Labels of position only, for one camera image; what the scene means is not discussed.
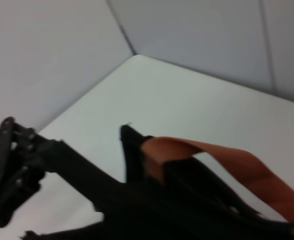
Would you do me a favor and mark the black bag with orange straps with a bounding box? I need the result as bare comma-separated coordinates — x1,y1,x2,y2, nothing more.
19,122,294,240

